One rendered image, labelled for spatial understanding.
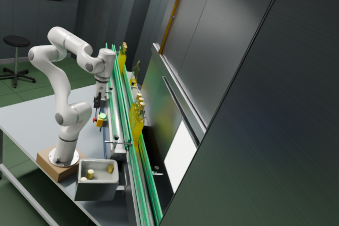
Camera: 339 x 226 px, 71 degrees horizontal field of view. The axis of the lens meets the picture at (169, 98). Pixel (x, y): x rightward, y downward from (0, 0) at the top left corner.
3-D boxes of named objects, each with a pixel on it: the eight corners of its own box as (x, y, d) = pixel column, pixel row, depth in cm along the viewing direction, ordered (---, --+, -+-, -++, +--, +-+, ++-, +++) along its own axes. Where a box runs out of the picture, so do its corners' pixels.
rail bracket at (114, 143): (129, 153, 153) (134, 138, 147) (102, 152, 146) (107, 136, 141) (128, 150, 155) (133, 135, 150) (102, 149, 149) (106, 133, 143)
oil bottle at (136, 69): (135, 86, 236) (142, 62, 224) (129, 86, 234) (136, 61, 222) (134, 83, 241) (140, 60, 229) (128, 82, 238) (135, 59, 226)
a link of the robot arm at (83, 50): (53, 35, 120) (96, 62, 111) (77, 34, 134) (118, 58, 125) (51, 51, 124) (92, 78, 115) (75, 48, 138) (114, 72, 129)
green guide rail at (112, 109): (115, 148, 153) (118, 138, 149) (114, 148, 153) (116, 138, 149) (105, 49, 294) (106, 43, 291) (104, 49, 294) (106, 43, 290)
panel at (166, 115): (189, 231, 109) (221, 180, 94) (184, 231, 108) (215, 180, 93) (152, 115, 182) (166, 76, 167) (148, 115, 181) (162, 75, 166)
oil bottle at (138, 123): (137, 144, 164) (146, 119, 154) (129, 144, 161) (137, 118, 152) (136, 138, 168) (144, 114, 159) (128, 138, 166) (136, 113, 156)
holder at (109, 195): (121, 200, 147) (127, 183, 140) (73, 201, 136) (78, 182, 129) (119, 178, 160) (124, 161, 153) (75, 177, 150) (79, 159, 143)
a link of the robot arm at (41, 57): (90, 117, 147) (68, 126, 133) (77, 122, 153) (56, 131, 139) (56, 41, 144) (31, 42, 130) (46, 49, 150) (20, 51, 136)
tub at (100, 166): (116, 191, 141) (119, 181, 137) (75, 191, 132) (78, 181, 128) (114, 169, 155) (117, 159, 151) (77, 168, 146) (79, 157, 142)
